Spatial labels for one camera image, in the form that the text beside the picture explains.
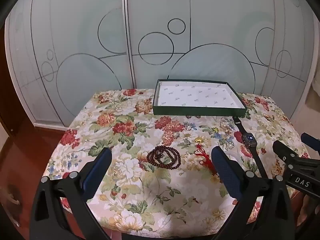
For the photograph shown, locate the floral tablecloth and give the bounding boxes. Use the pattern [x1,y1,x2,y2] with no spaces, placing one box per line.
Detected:
[42,88,312,233]

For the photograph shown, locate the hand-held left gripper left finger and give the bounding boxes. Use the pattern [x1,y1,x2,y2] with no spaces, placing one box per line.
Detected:
[29,147,113,240]

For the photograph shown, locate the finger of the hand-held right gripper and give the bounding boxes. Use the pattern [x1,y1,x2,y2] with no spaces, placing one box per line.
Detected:
[272,140,299,167]
[301,132,320,153]

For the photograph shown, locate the frosted glass sliding door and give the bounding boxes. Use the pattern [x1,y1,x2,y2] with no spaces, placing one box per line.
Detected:
[5,0,135,128]
[124,0,318,120]

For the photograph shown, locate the brown bead bracelet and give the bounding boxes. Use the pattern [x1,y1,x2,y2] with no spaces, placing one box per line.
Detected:
[146,145,181,169]

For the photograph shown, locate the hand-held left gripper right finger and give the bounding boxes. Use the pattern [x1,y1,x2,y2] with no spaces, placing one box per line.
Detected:
[211,145,297,240]

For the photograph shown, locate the black smartwatch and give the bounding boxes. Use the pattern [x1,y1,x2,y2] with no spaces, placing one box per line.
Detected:
[232,116,267,178]

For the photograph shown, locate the green cardboard box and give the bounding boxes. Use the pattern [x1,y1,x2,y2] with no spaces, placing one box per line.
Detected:
[152,79,248,117]

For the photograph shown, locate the red knot charm gold bead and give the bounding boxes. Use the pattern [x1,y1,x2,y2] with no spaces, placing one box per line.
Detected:
[194,136,220,177]

